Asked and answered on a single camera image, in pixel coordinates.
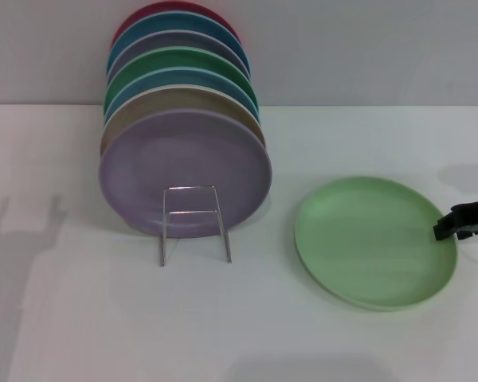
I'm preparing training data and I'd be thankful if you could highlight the light green plate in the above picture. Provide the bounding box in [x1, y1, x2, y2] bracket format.
[294, 175, 459, 312]

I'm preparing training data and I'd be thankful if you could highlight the lavender plate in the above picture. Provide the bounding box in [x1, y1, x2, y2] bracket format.
[98, 109, 273, 240]

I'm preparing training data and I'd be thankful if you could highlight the beige plate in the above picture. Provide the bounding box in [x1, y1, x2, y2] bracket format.
[100, 85, 268, 158]

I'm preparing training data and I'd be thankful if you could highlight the light blue plate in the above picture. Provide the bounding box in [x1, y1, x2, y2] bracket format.
[103, 66, 261, 123]

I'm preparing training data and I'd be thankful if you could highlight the dark green plate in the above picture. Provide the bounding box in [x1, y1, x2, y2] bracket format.
[103, 46, 258, 116]

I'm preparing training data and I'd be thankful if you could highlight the grey purple plate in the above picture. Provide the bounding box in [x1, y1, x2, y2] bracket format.
[106, 30, 251, 79]

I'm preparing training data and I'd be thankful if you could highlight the teal blue plate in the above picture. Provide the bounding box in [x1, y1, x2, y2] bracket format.
[106, 10, 250, 75]

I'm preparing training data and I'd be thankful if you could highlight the dark red plate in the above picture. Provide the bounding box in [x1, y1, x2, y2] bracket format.
[111, 1, 242, 51]

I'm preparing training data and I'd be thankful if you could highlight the metal wire plate rack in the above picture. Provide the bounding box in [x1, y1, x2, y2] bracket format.
[159, 185, 233, 267]

